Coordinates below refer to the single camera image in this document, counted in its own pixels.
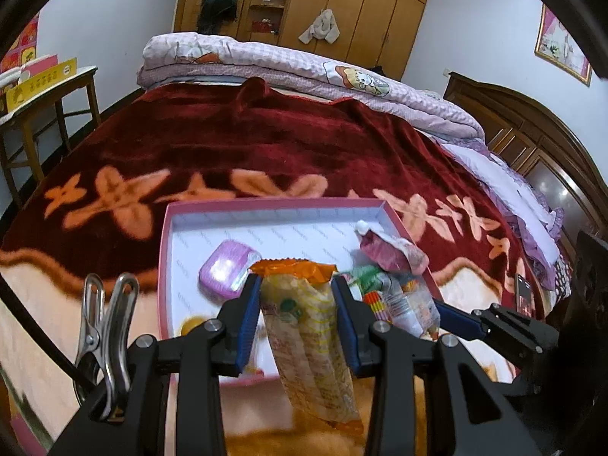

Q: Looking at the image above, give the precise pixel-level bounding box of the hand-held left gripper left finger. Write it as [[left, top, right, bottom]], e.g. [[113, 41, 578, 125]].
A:
[[47, 273, 263, 456]]

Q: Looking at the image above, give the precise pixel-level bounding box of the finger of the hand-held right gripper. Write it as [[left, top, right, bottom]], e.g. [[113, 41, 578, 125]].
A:
[[434, 300, 504, 343]]

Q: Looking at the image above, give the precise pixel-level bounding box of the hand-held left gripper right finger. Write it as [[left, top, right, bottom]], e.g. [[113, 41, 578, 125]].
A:
[[331, 275, 542, 456]]

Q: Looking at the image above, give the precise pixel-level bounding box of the orange rice cracker packet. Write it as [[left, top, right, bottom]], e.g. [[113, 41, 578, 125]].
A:
[[249, 259, 364, 433]]

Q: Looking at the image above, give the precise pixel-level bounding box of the clear rainbow-striped snack packet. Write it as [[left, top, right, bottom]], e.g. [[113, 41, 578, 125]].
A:
[[363, 273, 442, 340]]

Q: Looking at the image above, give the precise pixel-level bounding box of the green packet with pink label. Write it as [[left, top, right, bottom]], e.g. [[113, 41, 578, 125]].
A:
[[332, 266, 397, 302]]

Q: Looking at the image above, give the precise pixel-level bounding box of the purple tin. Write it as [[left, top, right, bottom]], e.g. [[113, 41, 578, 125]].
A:
[[198, 241, 261, 301]]

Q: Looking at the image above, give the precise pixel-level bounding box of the clear packet with yellow ball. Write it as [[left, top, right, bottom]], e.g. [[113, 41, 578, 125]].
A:
[[179, 316, 205, 338]]

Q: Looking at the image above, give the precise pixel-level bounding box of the maroon snack packet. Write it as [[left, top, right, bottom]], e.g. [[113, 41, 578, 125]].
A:
[[355, 220, 431, 275]]

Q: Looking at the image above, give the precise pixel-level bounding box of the pink cardboard box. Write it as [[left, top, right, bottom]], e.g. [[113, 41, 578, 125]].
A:
[[158, 198, 442, 386]]

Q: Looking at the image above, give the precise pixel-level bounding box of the smartphone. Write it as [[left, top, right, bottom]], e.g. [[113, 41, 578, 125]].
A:
[[514, 273, 535, 317]]

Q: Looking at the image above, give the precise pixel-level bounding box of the metal spring clip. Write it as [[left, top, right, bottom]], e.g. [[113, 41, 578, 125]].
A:
[[73, 273, 140, 421]]

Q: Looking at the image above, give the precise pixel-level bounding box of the lilac ruffled bed sheet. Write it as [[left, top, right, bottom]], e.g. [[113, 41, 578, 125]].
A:
[[439, 140, 578, 295]]

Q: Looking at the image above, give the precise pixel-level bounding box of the dark wooden headboard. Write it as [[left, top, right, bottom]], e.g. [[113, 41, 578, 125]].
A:
[[443, 71, 608, 248]]

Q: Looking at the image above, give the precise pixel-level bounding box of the pink checked quilt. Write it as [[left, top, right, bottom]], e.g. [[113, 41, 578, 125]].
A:
[[137, 32, 486, 146]]

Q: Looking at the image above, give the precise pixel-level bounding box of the wooden side table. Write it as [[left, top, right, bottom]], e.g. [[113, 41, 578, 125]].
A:
[[0, 66, 101, 205]]

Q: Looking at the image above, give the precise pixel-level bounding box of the white hanging towel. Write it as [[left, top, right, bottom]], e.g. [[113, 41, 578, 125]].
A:
[[298, 8, 341, 44]]

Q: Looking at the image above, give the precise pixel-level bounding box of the yellow cardboard box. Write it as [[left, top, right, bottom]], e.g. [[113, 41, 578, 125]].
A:
[[5, 58, 78, 112]]

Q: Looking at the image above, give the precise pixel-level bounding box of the wooden wardrobe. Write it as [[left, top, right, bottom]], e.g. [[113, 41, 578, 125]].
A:
[[173, 0, 434, 89]]

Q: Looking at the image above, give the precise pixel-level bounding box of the dark hanging jacket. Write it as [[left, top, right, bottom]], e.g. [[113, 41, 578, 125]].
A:
[[197, 0, 241, 36]]

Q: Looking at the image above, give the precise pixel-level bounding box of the white paper roll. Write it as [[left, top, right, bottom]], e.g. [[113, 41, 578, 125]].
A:
[[0, 67, 32, 89]]

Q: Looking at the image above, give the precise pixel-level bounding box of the black cable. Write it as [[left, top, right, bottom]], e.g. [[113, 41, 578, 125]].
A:
[[0, 275, 96, 390]]

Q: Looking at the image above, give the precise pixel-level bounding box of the framed wall picture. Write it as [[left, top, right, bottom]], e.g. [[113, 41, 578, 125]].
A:
[[533, 2, 594, 87]]

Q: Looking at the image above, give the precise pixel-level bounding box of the red patterned wall cloth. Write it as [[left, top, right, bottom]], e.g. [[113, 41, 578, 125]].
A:
[[0, 14, 41, 74]]

